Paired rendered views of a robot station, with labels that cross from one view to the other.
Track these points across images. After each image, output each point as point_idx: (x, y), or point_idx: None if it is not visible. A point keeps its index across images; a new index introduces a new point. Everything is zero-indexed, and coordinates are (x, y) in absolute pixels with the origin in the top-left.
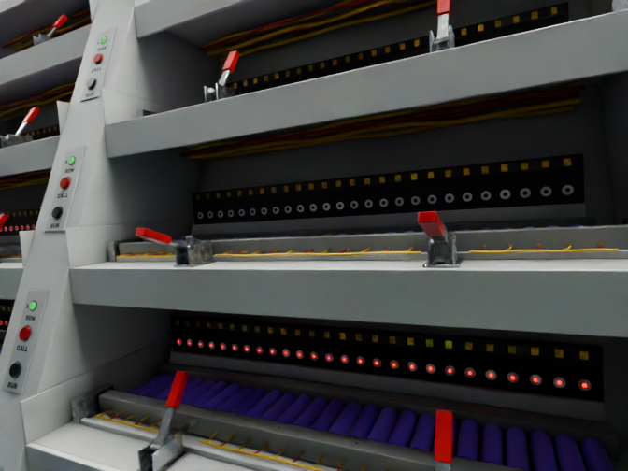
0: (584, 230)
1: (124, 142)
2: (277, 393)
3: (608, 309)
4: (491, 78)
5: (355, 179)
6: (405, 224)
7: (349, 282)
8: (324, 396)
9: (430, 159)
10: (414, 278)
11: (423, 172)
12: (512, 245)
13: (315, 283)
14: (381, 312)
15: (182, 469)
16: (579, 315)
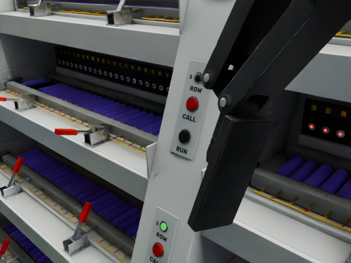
0: (150, 141)
1: (2, 26)
2: (73, 172)
3: (126, 182)
4: (125, 49)
5: (121, 63)
6: (141, 97)
7: (61, 141)
8: (92, 179)
9: None
10: (78, 147)
11: (150, 69)
12: (129, 138)
13: (53, 136)
14: (71, 157)
15: (16, 198)
16: (119, 181)
